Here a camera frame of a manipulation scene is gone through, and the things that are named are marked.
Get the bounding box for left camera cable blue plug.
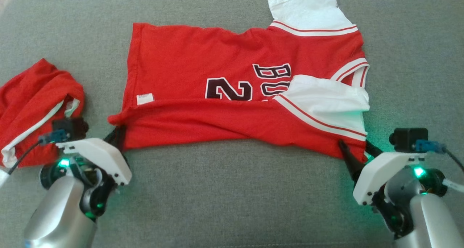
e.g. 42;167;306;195
5;129;70;176

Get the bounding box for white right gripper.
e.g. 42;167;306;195
339;139;428;206

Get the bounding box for red and white jersey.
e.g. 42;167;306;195
108;0;371;164

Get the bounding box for camera cable blue plug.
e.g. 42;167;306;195
5;129;70;176
415;139;464;173

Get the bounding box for right camera cable blue plug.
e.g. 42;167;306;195
415;139;464;173

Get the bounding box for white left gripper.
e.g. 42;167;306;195
56;126;133;187

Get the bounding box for red shorts with white stripe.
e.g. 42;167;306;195
0;58;86;169

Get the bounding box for large grey sofa ottoman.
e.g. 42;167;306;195
0;0;464;248

